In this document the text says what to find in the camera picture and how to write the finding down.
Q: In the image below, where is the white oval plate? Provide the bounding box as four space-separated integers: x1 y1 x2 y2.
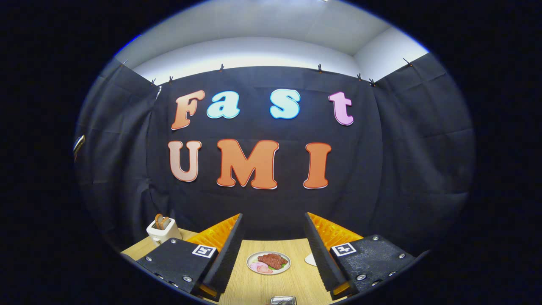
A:
247 251 291 275

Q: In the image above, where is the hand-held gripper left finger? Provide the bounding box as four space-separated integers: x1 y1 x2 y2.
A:
135 213 244 302

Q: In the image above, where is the brown meat patty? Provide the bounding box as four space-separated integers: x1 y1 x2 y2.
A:
257 253 288 269

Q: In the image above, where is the row of small cloth clips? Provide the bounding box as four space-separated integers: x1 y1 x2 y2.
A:
120 57 413 86

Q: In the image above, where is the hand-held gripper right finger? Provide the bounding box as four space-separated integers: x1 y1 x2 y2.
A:
304 212 419 302

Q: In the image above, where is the cream white toaster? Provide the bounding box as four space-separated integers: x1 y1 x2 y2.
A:
147 217 182 245

